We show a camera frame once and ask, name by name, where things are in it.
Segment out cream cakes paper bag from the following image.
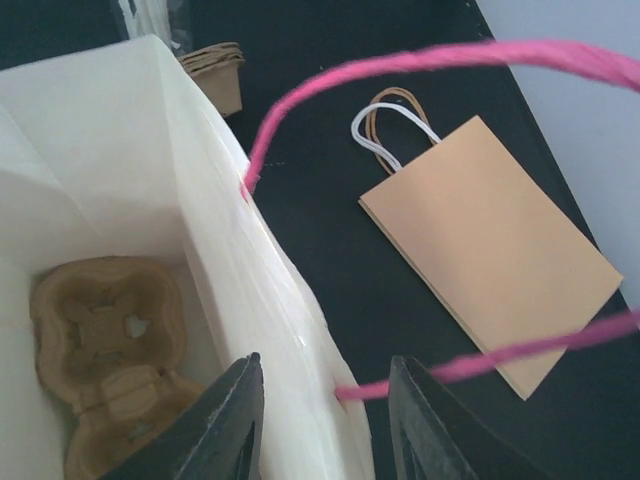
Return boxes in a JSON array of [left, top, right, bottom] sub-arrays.
[[0, 33, 640, 480]]

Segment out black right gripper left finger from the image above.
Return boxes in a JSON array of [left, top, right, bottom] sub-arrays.
[[103, 352, 264, 480]]

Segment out brown pulp cup carrier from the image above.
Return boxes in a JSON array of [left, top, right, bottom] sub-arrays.
[[30, 257, 204, 479]]

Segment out brown pulp cup carriers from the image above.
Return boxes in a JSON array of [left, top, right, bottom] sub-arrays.
[[178, 42, 245, 117]]

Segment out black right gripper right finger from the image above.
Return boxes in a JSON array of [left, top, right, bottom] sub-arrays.
[[388, 356, 550, 480]]

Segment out plain brown paper bag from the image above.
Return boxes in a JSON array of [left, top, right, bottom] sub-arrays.
[[350, 87, 625, 401]]

